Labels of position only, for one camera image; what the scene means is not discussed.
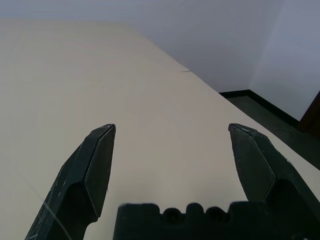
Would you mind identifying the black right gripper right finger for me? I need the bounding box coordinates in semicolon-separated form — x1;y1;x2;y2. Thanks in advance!
228;122;320;240

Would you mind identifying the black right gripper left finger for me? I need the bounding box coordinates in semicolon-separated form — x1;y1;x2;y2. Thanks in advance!
24;123;117;240

